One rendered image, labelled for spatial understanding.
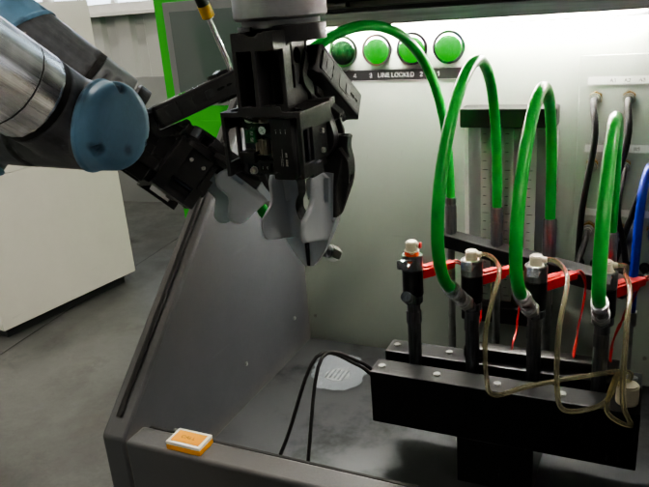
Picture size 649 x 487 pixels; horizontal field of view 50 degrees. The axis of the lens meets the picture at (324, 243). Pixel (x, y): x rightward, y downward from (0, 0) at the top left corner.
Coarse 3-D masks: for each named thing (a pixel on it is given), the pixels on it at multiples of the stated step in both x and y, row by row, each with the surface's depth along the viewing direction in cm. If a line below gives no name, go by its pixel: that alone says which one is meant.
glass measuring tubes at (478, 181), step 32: (480, 128) 109; (512, 128) 105; (544, 128) 103; (480, 160) 110; (512, 160) 109; (544, 160) 105; (480, 192) 112; (512, 192) 111; (544, 192) 107; (480, 224) 114; (512, 320) 115
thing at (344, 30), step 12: (348, 24) 86; (360, 24) 87; (372, 24) 89; (384, 24) 90; (336, 36) 85; (396, 36) 93; (408, 36) 94; (420, 48) 96; (420, 60) 97; (432, 72) 99; (432, 84) 100; (444, 108) 102; (264, 204) 82
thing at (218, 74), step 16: (208, 80) 78; (224, 80) 77; (176, 96) 76; (192, 96) 76; (208, 96) 76; (224, 96) 77; (160, 112) 74; (176, 112) 75; (192, 112) 76; (160, 128) 75
